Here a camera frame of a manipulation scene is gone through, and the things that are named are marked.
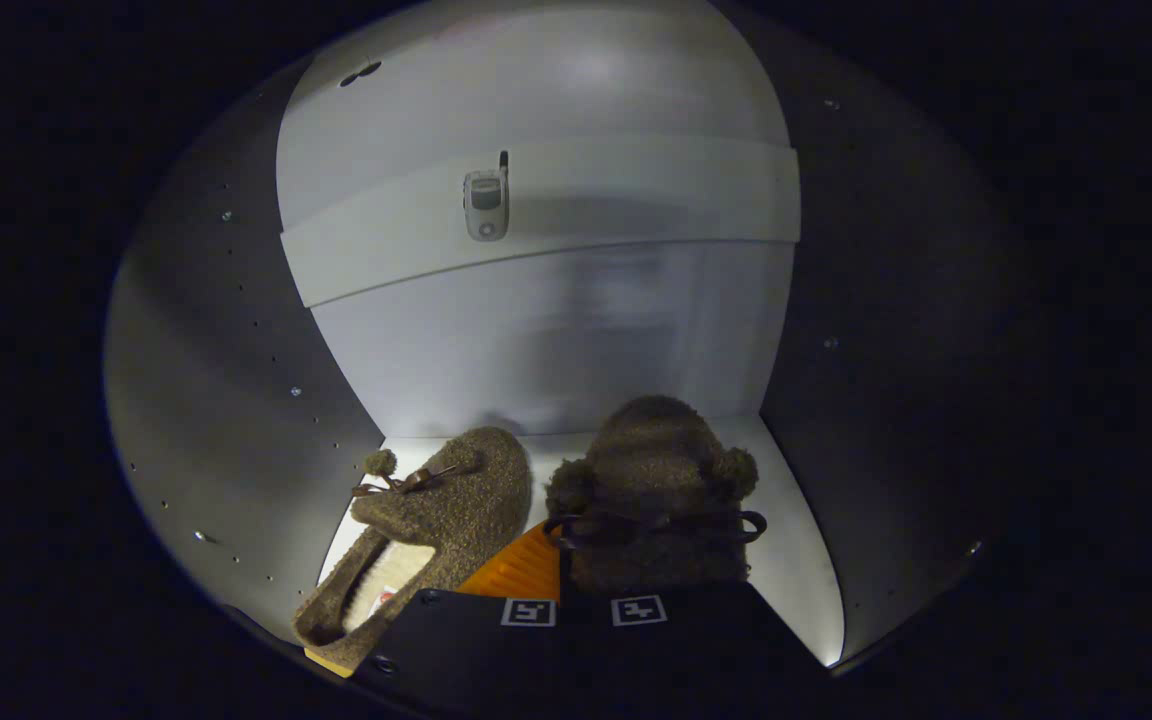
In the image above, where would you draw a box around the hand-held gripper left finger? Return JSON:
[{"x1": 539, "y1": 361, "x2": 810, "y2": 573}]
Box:
[{"x1": 351, "y1": 520, "x2": 582, "y2": 720}]

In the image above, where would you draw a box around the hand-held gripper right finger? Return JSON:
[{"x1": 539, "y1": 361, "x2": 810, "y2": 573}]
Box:
[{"x1": 581, "y1": 582, "x2": 832, "y2": 720}]

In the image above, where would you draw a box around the brown fuzzy slipper shoe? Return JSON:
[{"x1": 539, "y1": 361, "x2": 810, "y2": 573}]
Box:
[
  {"x1": 293, "y1": 427, "x2": 534, "y2": 679},
  {"x1": 544, "y1": 395, "x2": 769, "y2": 599}
]

